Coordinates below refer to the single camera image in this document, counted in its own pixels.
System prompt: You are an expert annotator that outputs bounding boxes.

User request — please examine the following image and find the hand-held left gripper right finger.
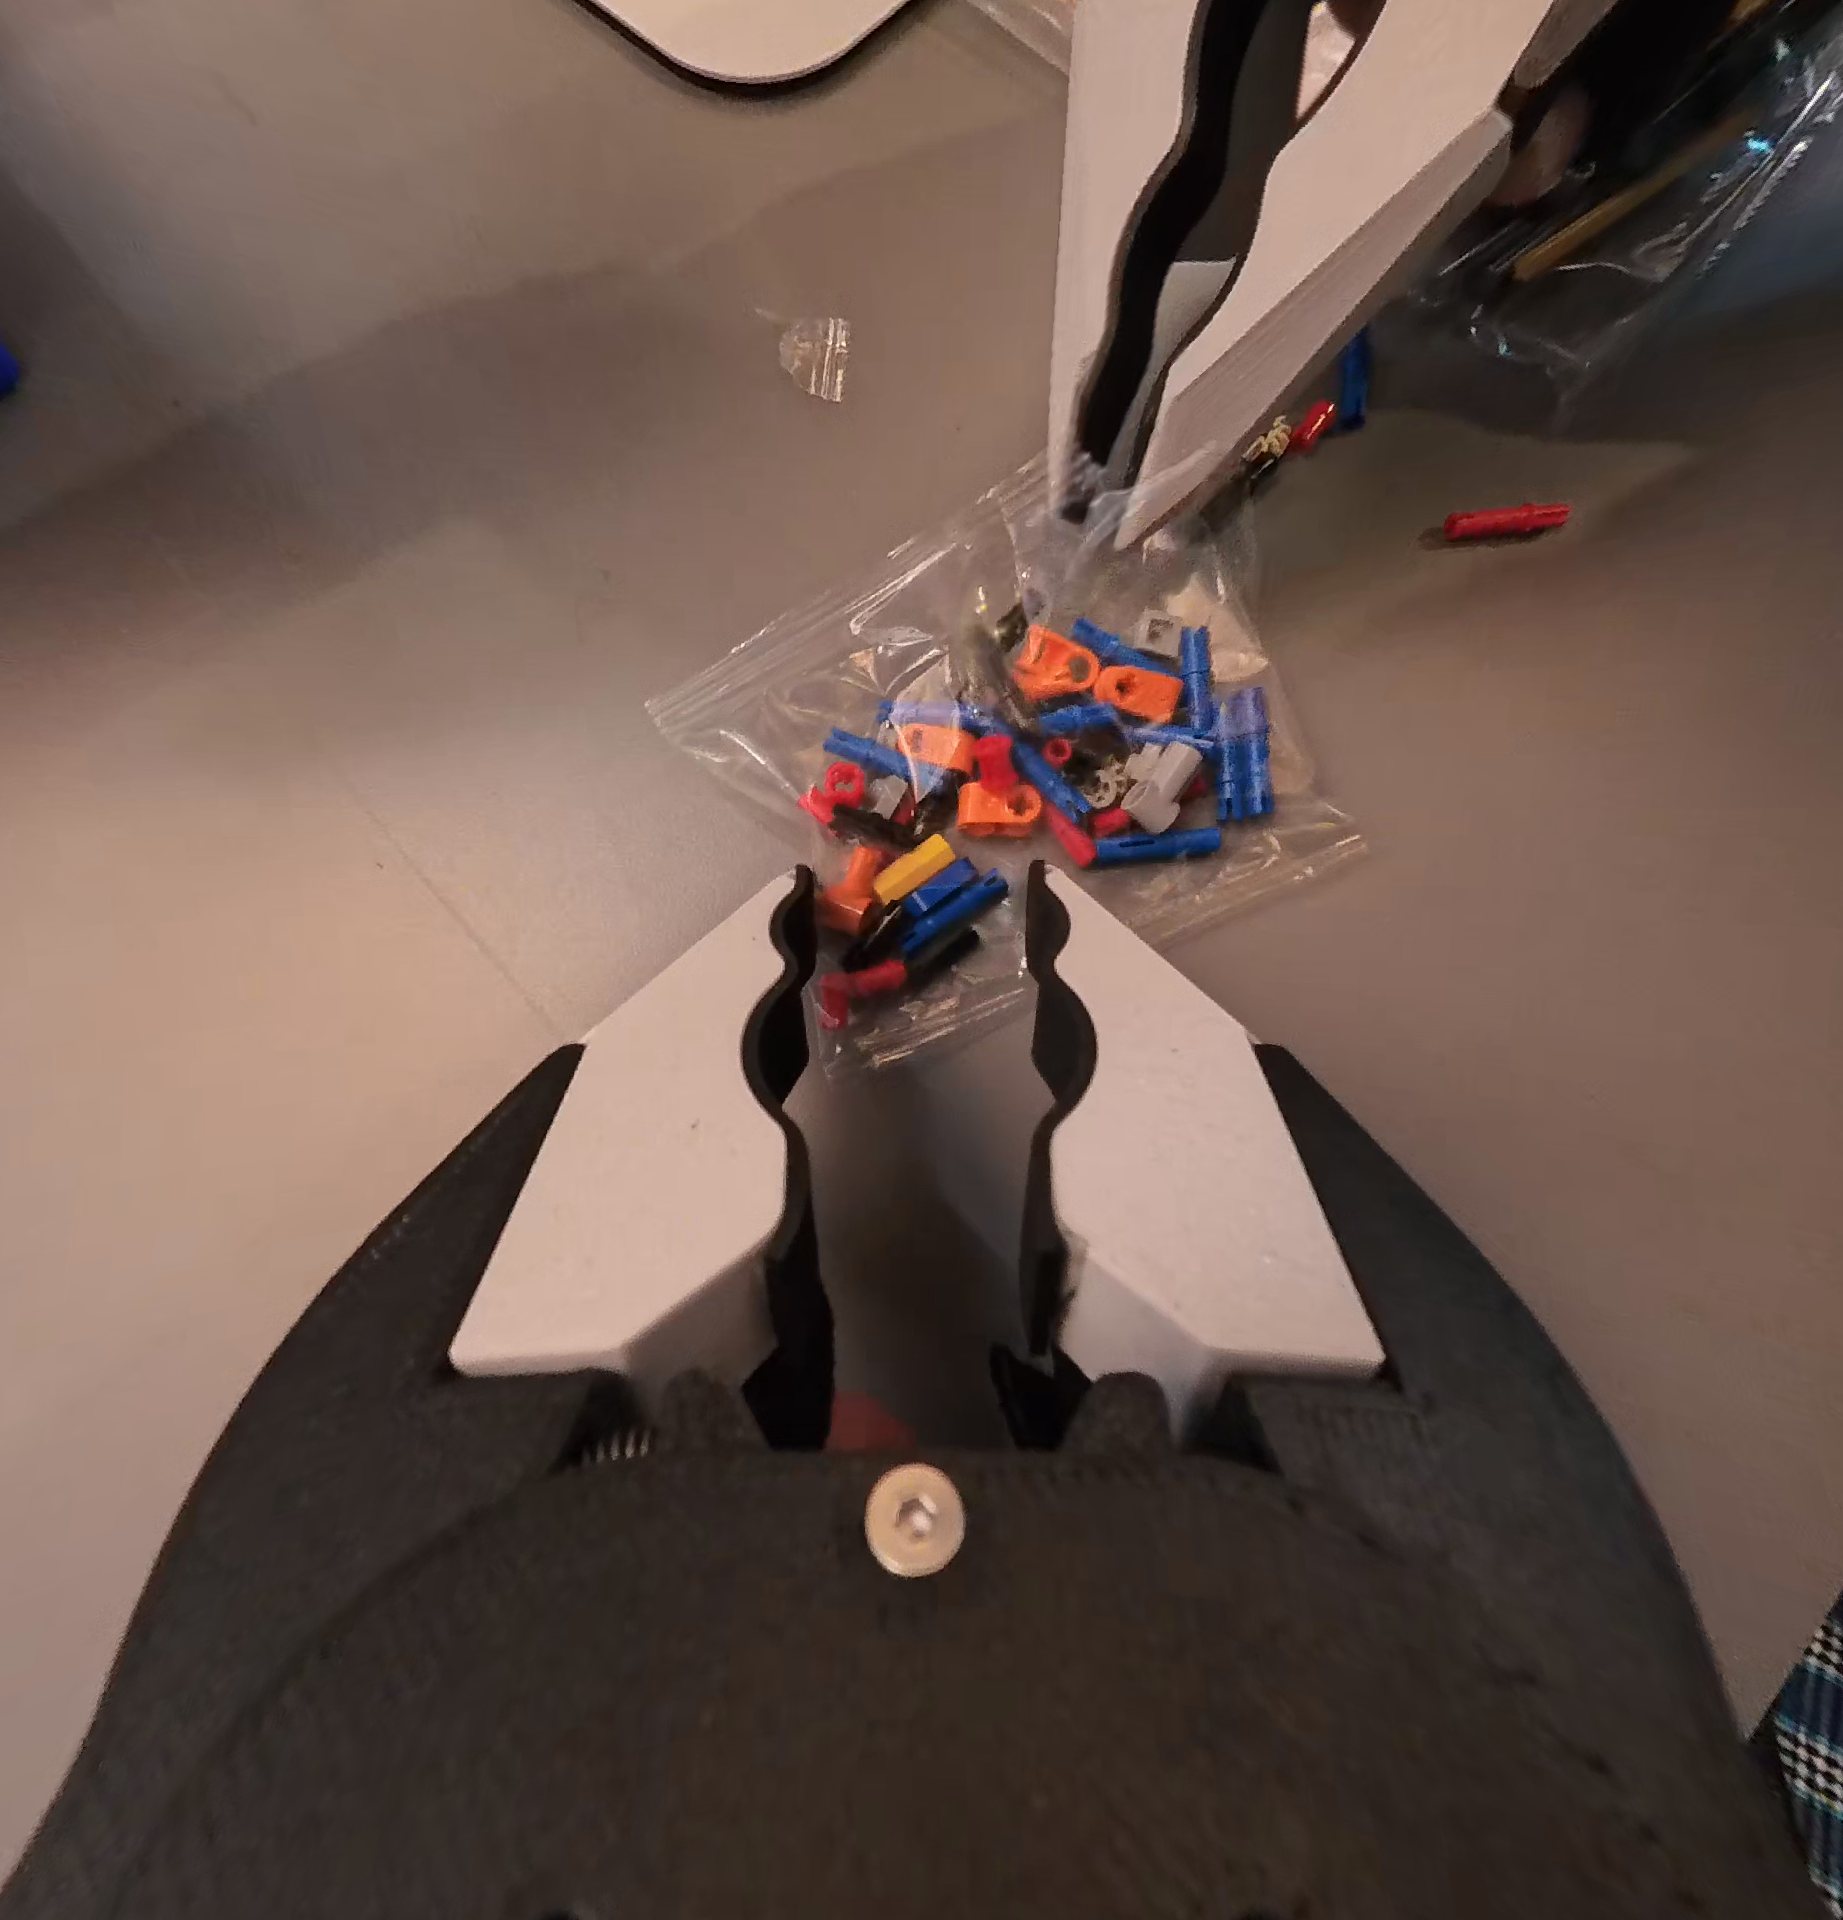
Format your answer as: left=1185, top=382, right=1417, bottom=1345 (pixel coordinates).
left=992, top=862, right=1387, bottom=1451

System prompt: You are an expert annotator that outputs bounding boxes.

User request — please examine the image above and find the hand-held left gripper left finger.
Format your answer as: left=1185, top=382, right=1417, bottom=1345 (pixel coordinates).
left=450, top=865, right=838, bottom=1453

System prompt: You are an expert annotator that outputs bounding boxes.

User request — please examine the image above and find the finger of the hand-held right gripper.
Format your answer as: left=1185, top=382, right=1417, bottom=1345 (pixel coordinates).
left=1047, top=0, right=1301, bottom=522
left=1112, top=0, right=1563, bottom=551

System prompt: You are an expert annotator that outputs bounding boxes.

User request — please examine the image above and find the large clear bag of lego parts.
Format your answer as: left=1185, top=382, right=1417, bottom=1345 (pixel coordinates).
left=1401, top=0, right=1843, bottom=440

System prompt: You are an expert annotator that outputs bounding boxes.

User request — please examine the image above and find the clear bag of small lego pieces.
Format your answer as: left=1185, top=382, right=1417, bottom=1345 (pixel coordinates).
left=643, top=449, right=1373, bottom=1082

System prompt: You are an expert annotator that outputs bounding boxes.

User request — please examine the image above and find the small clear plastic scrap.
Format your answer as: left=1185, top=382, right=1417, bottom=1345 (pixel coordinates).
left=776, top=306, right=859, bottom=407

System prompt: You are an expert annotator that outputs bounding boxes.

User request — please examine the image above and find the white rounded board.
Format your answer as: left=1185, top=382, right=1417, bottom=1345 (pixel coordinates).
left=574, top=0, right=922, bottom=95

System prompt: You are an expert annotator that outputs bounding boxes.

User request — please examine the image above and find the blue plaid shirt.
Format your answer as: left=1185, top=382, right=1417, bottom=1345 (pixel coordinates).
left=1766, top=1531, right=1843, bottom=1920

